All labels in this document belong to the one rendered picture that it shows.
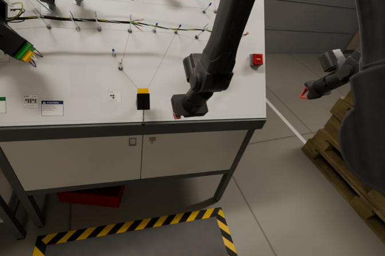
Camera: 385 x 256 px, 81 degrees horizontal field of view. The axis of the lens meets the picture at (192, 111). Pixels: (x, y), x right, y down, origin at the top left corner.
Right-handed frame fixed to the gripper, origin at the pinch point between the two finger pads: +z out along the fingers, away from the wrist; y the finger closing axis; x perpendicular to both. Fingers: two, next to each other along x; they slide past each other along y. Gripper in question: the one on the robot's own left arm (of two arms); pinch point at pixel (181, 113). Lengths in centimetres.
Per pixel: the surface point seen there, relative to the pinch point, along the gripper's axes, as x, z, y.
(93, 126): -6.2, 24.8, 28.2
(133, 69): -26.5, 16.4, 10.8
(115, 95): -16.8, 20.5, 18.9
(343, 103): -12, 55, -161
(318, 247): 83, 73, -104
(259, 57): -26, 8, -47
